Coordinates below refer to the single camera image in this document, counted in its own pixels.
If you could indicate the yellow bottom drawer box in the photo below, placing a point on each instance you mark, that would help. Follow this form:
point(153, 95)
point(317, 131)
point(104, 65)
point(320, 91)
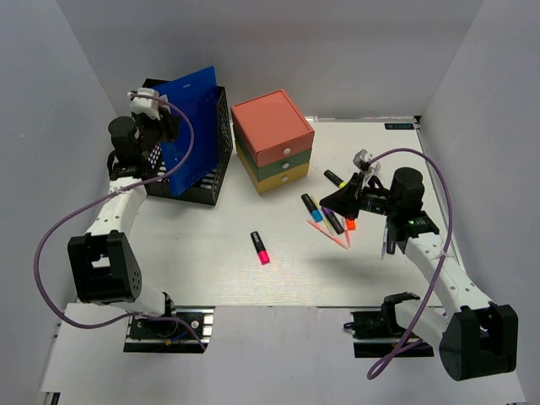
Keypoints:
point(281, 178)

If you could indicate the blue plastic folder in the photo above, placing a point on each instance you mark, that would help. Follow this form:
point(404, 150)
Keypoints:
point(192, 131)

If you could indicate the blue thin pen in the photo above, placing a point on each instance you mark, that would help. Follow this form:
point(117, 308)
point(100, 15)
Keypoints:
point(384, 242)

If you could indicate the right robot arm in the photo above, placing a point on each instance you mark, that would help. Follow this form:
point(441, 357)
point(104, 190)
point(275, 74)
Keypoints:
point(474, 337)

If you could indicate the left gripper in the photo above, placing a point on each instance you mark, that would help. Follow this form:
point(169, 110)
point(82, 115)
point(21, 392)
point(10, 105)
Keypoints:
point(170, 132)

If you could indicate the yellow highlighter marker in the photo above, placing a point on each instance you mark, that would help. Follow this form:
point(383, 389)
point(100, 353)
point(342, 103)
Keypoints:
point(334, 179)

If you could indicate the pink highlighter marker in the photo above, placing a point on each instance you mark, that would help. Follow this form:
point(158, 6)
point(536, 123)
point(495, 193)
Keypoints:
point(260, 248)

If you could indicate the pink thin pen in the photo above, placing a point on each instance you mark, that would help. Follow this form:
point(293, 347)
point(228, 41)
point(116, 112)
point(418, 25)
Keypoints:
point(346, 232)

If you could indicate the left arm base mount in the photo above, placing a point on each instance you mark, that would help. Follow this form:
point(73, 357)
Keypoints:
point(191, 336)

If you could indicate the purple highlighter marker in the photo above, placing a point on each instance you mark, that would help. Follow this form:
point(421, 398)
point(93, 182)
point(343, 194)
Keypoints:
point(332, 219)

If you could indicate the green highlighter marker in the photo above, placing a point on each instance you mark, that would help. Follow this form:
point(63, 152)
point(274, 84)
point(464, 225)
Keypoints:
point(390, 240)

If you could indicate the salmon top drawer box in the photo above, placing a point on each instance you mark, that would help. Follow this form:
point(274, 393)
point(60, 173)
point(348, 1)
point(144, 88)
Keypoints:
point(272, 127)

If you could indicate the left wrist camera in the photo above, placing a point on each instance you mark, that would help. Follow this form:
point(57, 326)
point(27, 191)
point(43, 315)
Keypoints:
point(148, 102)

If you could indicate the blue highlighter marker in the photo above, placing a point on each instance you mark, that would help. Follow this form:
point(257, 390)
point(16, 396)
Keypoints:
point(314, 211)

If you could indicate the black mesh file holder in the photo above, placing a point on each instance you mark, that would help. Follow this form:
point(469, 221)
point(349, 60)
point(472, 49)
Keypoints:
point(206, 191)

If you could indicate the orange highlighter marker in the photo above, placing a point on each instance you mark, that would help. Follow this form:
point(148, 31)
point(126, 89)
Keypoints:
point(350, 223)

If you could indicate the orange thin pen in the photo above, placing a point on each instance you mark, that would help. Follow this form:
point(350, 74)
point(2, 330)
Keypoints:
point(326, 234)

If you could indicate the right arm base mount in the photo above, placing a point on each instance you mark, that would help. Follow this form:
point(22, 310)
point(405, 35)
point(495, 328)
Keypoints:
point(371, 338)

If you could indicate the green middle drawer box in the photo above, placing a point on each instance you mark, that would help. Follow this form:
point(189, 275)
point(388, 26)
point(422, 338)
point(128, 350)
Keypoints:
point(263, 172)

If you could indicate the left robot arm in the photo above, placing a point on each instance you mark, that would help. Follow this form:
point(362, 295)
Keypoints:
point(105, 269)

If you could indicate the yellow thin pen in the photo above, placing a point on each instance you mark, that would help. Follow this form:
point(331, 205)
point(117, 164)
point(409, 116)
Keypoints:
point(325, 221)

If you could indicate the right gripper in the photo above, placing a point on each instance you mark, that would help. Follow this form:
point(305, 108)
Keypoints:
point(345, 201)

